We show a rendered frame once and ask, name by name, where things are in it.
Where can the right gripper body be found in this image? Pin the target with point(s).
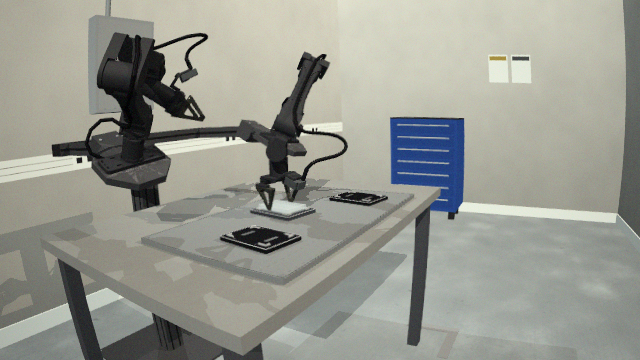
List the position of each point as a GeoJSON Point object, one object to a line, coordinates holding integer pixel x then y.
{"type": "Point", "coordinates": [166, 97]}

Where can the white well plate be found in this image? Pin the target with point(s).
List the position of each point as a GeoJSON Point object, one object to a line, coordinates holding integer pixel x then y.
{"type": "Point", "coordinates": [280, 206]}

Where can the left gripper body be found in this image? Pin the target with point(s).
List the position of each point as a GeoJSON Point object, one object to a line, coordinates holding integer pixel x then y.
{"type": "Point", "coordinates": [277, 172]}

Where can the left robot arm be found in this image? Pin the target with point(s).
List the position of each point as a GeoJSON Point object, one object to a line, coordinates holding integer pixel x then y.
{"type": "Point", "coordinates": [283, 123]}

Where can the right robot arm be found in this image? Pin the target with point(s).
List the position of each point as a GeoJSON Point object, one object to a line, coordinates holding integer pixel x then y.
{"type": "Point", "coordinates": [116, 76]}

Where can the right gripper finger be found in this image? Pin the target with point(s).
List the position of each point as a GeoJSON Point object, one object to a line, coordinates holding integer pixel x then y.
{"type": "Point", "coordinates": [189, 101]}
{"type": "Point", "coordinates": [190, 108]}

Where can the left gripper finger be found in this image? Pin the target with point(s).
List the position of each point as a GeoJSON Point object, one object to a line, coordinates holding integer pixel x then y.
{"type": "Point", "coordinates": [290, 198]}
{"type": "Point", "coordinates": [270, 191]}

